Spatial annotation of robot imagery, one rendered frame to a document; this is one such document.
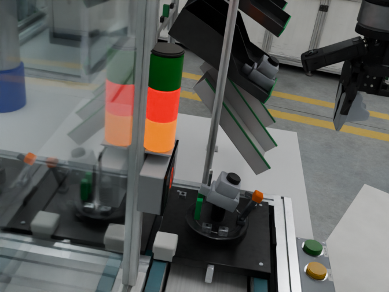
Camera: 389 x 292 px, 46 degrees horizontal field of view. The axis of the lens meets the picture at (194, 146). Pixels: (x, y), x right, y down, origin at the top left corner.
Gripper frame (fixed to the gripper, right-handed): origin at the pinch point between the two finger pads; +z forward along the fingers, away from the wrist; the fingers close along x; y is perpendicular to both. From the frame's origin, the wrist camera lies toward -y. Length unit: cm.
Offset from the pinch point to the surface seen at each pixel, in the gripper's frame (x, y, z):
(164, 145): -26.1, -30.5, -3.9
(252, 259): -14.0, -11.7, 26.3
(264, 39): 390, 9, 94
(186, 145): 47, -33, 37
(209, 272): -18.2, -20.1, 27.9
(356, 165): 207, 79, 123
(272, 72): 21.7, -12.3, -1.0
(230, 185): -7.0, -18.6, 14.2
